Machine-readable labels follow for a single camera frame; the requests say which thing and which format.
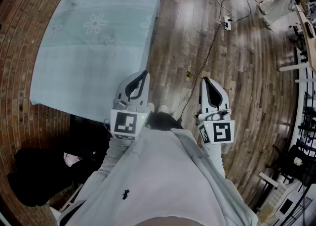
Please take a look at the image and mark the white metal rack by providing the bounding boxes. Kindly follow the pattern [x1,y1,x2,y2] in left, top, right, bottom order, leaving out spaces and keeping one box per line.
[278,46,316,153]

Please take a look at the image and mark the person's right forearm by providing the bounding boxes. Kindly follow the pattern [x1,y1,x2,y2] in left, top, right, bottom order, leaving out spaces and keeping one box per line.
[201,142,227,179]

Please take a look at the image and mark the clear glass cup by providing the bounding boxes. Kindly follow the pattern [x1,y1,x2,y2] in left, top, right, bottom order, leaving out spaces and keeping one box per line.
[102,29,117,45]

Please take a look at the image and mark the black office chair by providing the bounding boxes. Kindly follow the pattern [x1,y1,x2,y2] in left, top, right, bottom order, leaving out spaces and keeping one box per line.
[7,115,112,207]

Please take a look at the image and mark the black mesh chair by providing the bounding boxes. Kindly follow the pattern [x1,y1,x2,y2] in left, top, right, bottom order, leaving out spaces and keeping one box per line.
[266,144,316,189]

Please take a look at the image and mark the black floor cable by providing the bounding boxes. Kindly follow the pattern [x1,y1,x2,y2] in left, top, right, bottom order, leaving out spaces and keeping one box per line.
[181,22,229,120]
[228,0,265,23]

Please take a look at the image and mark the person's left forearm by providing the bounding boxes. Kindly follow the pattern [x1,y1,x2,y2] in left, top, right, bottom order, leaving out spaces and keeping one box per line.
[97,135,139,179]

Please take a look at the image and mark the white power strip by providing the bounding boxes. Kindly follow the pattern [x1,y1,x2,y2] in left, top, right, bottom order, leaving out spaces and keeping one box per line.
[223,15,233,32]

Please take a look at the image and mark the white wire shelf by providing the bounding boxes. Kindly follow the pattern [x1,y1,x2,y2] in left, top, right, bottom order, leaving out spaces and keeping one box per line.
[256,172,316,226]

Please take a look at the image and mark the person's light grey clothing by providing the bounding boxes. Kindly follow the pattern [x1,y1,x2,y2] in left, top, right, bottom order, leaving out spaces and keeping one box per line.
[58,128,259,226]

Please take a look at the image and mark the pink item on chair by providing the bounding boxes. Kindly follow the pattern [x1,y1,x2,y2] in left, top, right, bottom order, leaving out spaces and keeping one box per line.
[63,152,83,167]

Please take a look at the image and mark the light wooden desk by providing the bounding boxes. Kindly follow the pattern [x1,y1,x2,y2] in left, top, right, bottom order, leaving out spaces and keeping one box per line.
[295,2,316,73]

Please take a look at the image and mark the thin gripper cable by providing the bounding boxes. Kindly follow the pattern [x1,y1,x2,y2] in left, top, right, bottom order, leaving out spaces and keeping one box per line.
[103,118,113,135]

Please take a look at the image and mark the person's black trousers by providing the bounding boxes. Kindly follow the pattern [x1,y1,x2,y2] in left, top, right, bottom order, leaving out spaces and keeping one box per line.
[147,111,184,131]

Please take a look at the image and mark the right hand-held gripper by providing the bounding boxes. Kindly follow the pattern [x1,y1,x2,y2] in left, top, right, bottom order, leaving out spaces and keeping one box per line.
[196,77,236,146]

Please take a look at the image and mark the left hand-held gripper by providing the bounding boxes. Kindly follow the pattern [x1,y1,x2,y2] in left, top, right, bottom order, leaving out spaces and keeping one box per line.
[110,70,151,142]

